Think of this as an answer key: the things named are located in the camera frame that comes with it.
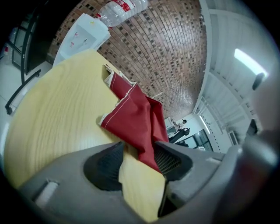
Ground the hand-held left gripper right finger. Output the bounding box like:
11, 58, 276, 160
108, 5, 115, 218
154, 140, 248, 224

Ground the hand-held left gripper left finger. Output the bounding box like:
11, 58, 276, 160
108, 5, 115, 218
18, 141, 143, 224

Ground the red cloth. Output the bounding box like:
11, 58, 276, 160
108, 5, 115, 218
98, 64, 170, 175

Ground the black office chair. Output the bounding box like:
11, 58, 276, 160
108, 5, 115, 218
167, 128, 191, 147

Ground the long ceiling light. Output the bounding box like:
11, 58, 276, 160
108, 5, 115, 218
234, 48, 269, 77

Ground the whiteboard on black rolling stand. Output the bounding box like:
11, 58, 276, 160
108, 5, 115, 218
5, 13, 42, 116

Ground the white water dispenser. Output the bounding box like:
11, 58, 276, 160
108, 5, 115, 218
53, 12, 111, 66

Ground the black glass door cabinet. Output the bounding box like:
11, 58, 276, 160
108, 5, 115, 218
10, 0, 56, 75

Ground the large clear water jug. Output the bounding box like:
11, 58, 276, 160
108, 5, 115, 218
95, 0, 151, 28

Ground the light wooden pedestal table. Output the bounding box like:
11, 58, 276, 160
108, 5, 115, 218
3, 49, 167, 224

